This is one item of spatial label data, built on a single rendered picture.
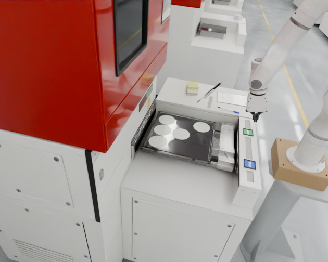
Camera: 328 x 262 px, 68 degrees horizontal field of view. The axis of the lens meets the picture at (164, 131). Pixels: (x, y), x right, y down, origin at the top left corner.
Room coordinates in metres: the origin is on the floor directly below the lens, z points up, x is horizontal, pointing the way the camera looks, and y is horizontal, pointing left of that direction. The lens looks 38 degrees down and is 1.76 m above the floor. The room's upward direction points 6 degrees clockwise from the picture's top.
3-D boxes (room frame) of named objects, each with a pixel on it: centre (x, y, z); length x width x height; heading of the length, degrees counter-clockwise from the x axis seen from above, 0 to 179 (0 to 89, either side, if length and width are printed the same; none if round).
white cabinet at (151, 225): (1.17, -0.22, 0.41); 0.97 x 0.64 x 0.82; 170
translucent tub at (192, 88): (1.48, -0.16, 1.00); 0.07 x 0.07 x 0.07; 5
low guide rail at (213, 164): (0.98, -0.14, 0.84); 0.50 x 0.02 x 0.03; 80
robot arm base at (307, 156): (0.97, -0.75, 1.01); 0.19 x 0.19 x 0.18
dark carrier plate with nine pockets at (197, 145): (1.11, -0.10, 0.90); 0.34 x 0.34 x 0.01; 80
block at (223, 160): (0.92, -0.33, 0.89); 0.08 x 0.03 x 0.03; 80
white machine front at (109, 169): (0.96, 0.16, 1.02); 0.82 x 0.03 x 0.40; 170
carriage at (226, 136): (1.08, -0.36, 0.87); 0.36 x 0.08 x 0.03; 170
